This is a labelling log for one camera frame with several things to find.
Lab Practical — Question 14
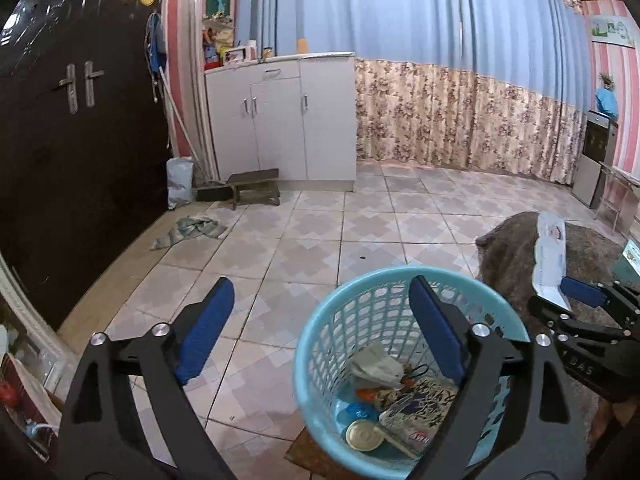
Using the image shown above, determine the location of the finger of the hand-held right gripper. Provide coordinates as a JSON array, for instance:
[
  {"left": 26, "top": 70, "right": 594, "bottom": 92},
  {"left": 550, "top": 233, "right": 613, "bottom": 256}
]
[
  {"left": 529, "top": 295, "right": 581, "bottom": 333},
  {"left": 561, "top": 276, "right": 640, "bottom": 313}
]

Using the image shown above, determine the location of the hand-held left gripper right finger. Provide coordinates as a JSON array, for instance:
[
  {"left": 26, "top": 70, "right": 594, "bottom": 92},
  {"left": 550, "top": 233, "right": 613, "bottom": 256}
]
[{"left": 407, "top": 275, "right": 593, "bottom": 480}]

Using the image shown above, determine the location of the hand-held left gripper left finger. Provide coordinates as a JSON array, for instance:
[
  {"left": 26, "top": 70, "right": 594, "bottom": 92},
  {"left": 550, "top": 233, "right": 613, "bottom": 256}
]
[{"left": 55, "top": 276, "right": 236, "bottom": 480}]

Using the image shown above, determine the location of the white blue paper packet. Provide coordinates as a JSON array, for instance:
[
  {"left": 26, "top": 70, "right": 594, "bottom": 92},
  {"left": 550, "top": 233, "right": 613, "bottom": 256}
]
[{"left": 531, "top": 211, "right": 571, "bottom": 309}]

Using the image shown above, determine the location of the beige drawstring pouch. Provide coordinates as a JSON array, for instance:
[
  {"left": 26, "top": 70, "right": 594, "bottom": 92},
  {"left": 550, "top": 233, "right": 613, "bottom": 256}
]
[{"left": 350, "top": 342, "right": 428, "bottom": 390}]

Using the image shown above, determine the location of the patterned snack packet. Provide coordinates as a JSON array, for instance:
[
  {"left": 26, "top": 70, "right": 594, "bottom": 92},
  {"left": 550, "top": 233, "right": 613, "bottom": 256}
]
[{"left": 377, "top": 377, "right": 458, "bottom": 461}]

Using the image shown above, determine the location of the blue plastic mesh basket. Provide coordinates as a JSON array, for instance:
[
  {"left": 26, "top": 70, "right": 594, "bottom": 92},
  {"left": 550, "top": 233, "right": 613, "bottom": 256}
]
[{"left": 294, "top": 266, "right": 532, "bottom": 478}]

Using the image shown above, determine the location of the teal tissue box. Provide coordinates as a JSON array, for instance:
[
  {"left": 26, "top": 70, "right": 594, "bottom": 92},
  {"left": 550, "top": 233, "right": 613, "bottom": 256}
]
[{"left": 620, "top": 239, "right": 640, "bottom": 277}]

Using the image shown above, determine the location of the brown shaggy blanket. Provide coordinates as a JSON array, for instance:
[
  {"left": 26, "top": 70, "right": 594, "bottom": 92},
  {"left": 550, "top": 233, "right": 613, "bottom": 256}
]
[{"left": 475, "top": 211, "right": 640, "bottom": 411}]

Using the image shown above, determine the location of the green striped floor rag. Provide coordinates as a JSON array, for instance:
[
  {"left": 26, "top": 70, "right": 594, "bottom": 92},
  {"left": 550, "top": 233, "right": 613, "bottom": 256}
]
[{"left": 150, "top": 215, "right": 228, "bottom": 251}]

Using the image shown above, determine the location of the blue plastic piece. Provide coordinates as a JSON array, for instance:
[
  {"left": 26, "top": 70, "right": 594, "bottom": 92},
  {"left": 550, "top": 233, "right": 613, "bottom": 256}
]
[{"left": 337, "top": 400, "right": 381, "bottom": 423}]

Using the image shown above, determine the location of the small metal side table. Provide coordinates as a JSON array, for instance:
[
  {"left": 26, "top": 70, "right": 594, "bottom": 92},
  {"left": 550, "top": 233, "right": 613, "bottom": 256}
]
[{"left": 597, "top": 162, "right": 640, "bottom": 233}]

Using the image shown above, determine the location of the round tin can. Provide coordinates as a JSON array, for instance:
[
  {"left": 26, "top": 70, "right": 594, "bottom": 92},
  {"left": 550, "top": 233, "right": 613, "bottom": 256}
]
[{"left": 346, "top": 419, "right": 385, "bottom": 452}]

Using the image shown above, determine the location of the grey water dispenser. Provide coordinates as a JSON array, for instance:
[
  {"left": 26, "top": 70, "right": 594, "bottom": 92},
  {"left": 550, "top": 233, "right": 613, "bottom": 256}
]
[{"left": 572, "top": 109, "right": 618, "bottom": 209}]

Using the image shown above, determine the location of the white plastic sack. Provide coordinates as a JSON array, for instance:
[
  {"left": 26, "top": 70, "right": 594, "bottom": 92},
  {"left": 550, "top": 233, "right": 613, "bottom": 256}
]
[{"left": 166, "top": 156, "right": 196, "bottom": 210}]

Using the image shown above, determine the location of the brown low stool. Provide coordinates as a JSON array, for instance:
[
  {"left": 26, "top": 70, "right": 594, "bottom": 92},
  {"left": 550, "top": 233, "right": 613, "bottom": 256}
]
[{"left": 285, "top": 427, "right": 361, "bottom": 480}]

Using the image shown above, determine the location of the small wooden stool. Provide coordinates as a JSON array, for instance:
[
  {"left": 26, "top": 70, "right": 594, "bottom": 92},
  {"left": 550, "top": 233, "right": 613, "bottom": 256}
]
[{"left": 226, "top": 168, "right": 281, "bottom": 210}]

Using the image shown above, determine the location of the blue covered water bottle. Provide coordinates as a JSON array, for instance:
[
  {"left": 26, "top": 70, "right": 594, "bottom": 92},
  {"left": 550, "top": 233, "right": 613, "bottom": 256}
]
[{"left": 595, "top": 72, "right": 620, "bottom": 118}]

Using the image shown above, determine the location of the cardboard box of clutter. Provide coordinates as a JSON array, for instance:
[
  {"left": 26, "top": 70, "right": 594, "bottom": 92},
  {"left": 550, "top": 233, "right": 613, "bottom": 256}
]
[{"left": 0, "top": 355, "right": 63, "bottom": 461}]

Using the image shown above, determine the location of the dark brown door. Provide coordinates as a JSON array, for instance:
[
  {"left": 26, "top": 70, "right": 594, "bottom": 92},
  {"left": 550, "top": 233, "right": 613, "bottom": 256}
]
[{"left": 0, "top": 0, "right": 173, "bottom": 331}]

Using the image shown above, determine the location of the white cabinet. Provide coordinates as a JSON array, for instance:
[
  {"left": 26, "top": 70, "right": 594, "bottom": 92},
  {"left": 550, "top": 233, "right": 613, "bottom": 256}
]
[{"left": 204, "top": 51, "right": 357, "bottom": 193}]

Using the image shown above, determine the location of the blue hanging bag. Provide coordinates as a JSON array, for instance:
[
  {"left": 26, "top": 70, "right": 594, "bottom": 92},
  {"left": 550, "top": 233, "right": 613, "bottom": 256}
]
[{"left": 145, "top": 10, "right": 168, "bottom": 106}]

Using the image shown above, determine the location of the blue and floral curtain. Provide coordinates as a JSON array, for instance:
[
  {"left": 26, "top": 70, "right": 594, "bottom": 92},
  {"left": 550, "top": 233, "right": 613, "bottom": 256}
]
[{"left": 235, "top": 0, "right": 588, "bottom": 186}]

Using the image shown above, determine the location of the white ornate frame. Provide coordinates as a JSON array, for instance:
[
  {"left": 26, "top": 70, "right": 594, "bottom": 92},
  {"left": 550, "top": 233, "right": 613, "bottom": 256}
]
[{"left": 0, "top": 255, "right": 68, "bottom": 391}]

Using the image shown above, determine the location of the broom with white handle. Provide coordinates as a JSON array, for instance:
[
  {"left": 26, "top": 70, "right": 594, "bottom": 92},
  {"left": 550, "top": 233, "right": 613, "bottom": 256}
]
[{"left": 160, "top": 67, "right": 208, "bottom": 181}]

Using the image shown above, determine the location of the wall calendar poster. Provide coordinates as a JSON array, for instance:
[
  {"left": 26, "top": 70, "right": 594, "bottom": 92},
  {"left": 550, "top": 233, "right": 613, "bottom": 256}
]
[{"left": 590, "top": 14, "right": 638, "bottom": 48}]

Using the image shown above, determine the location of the metal door handle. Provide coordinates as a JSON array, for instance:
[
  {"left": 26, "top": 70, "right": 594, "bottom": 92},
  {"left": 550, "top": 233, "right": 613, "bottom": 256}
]
[
  {"left": 82, "top": 60, "right": 106, "bottom": 107},
  {"left": 57, "top": 64, "right": 78, "bottom": 113}
]

